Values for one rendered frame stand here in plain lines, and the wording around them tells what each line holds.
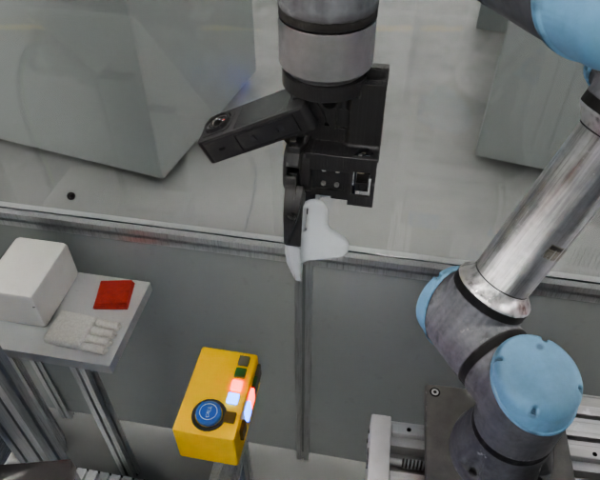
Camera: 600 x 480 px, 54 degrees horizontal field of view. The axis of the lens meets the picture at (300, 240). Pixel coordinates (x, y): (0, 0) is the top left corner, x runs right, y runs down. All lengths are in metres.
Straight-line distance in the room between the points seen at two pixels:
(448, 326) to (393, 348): 0.64
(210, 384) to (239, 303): 0.50
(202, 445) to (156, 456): 1.19
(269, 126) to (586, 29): 0.25
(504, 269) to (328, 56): 0.48
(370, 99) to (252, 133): 0.10
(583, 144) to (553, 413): 0.33
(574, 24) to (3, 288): 1.23
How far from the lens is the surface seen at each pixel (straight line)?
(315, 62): 0.45
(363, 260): 1.27
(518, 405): 0.80
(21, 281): 1.39
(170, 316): 1.60
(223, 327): 1.56
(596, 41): 0.37
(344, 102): 0.49
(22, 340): 1.43
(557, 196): 0.80
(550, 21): 0.38
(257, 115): 0.51
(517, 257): 0.83
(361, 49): 0.46
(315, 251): 0.55
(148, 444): 2.20
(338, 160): 0.50
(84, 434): 2.28
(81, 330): 1.37
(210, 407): 0.96
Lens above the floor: 1.91
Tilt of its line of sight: 44 degrees down
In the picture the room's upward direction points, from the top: straight up
